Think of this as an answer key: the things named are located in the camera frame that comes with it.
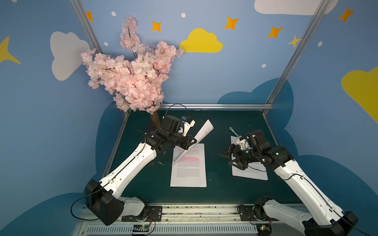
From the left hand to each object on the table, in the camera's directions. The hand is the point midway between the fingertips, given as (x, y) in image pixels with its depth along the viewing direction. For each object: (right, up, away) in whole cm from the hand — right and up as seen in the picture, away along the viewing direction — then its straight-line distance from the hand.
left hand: (196, 139), depth 73 cm
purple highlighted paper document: (+6, +5, +3) cm, 8 cm away
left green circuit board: (-28, -45, 0) cm, 53 cm away
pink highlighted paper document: (-3, -22, +17) cm, 28 cm away
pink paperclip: (-21, -12, +25) cm, 34 cm away
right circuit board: (+34, -46, 0) cm, 58 cm away
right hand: (+15, -8, -2) cm, 17 cm away
